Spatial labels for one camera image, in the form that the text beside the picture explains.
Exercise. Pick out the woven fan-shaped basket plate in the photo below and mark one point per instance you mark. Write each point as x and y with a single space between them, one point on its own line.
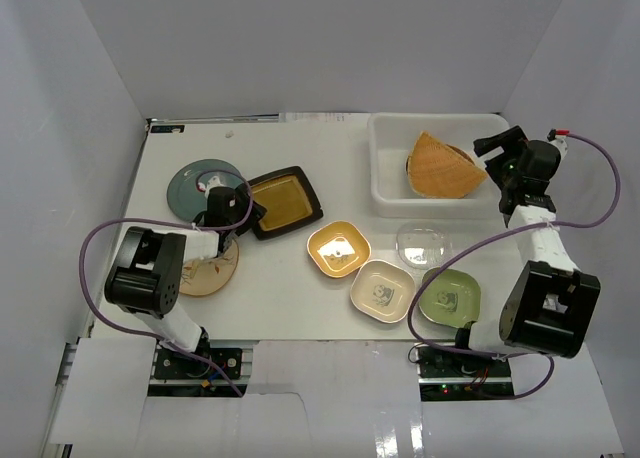
461 184

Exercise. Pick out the teal round plate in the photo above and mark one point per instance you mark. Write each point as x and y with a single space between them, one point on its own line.
183 197

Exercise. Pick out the white plastic bin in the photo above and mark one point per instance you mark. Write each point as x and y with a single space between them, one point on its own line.
391 138

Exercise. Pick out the black square amber plate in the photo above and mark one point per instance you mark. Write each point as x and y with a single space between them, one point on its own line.
289 199

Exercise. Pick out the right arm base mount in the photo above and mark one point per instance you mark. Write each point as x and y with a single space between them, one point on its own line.
448 377

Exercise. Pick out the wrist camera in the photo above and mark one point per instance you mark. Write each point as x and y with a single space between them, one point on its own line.
214 181
557 138

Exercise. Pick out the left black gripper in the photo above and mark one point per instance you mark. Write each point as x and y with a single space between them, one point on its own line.
245 217

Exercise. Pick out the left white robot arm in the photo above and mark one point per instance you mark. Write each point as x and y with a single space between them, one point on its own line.
146 274

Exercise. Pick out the floral patterned round plate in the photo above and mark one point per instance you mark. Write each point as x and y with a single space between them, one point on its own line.
432 169

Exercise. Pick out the yellow panda square dish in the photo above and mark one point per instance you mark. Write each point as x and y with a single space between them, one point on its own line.
338 249

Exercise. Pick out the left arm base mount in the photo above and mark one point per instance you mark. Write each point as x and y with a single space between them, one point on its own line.
175 375

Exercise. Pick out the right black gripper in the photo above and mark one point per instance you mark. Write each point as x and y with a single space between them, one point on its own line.
512 141

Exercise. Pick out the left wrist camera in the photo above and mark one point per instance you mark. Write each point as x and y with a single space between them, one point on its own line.
214 181

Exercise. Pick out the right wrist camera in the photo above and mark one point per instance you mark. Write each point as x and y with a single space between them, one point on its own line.
557 138

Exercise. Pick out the green panda square dish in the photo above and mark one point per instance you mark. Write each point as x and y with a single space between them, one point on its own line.
452 299

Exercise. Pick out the clear plastic dish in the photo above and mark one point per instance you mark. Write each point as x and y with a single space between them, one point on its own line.
422 247

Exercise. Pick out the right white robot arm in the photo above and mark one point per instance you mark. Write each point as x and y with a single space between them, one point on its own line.
552 302

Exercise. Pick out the beige bird branch plate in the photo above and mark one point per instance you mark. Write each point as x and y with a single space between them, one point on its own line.
201 278

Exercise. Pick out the cream panda square dish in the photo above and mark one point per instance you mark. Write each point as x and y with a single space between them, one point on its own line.
383 291

